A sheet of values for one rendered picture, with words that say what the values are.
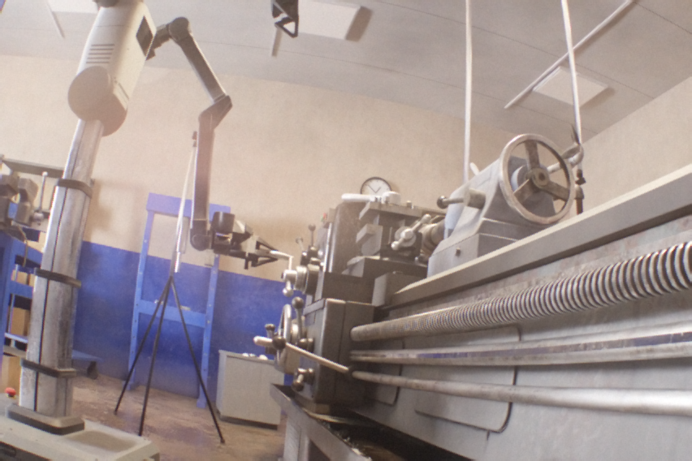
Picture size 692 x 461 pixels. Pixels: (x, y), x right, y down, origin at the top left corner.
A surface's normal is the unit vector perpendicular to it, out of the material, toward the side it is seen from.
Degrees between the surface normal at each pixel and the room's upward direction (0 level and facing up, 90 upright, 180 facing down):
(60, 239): 90
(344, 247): 90
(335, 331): 90
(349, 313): 90
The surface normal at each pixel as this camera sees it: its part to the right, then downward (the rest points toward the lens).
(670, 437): -0.97, -0.17
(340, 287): 0.22, -0.20
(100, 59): 0.05, -0.05
